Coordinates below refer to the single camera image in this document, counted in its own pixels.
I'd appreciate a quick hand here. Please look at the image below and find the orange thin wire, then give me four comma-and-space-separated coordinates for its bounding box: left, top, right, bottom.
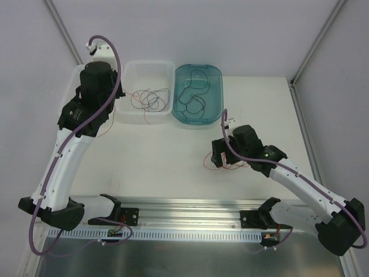
203, 151, 248, 171
123, 86, 171, 125

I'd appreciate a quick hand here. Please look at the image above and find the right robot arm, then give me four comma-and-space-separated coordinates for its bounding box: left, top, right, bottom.
211, 120, 368, 256

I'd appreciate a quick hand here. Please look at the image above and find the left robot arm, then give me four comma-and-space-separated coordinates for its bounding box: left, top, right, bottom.
18, 61, 124, 231

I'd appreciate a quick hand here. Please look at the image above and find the left white perforated basket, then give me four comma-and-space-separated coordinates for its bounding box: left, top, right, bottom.
58, 66, 111, 130

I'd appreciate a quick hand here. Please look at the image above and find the white perforated basket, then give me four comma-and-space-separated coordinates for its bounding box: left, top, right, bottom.
58, 66, 111, 130
114, 61, 175, 125

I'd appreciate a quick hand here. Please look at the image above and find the right white perforated basket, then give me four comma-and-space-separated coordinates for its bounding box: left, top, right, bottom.
114, 61, 175, 125

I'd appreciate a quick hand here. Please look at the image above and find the teal transparent plastic bin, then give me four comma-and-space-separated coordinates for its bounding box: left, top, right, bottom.
172, 64, 224, 126

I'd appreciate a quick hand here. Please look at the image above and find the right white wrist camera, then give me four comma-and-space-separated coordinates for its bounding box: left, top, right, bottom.
224, 118, 240, 132

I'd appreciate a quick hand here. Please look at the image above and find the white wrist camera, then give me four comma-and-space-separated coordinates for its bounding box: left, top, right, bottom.
85, 42, 116, 68
224, 118, 240, 132

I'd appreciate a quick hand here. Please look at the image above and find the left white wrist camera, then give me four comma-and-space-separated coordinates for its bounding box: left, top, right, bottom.
85, 42, 116, 68

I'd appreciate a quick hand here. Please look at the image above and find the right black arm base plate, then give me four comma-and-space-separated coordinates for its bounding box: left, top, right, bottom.
239, 210, 261, 229

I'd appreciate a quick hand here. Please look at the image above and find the aluminium mounting rail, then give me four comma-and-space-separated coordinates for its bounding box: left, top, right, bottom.
118, 197, 265, 231

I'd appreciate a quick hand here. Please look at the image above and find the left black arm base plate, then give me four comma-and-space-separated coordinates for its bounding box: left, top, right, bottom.
88, 207, 140, 226

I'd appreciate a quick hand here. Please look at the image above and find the white slotted cable duct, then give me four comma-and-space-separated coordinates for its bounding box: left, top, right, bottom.
61, 227, 262, 243

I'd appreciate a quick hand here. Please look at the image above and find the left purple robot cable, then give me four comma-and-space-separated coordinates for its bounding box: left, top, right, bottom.
30, 35, 133, 256

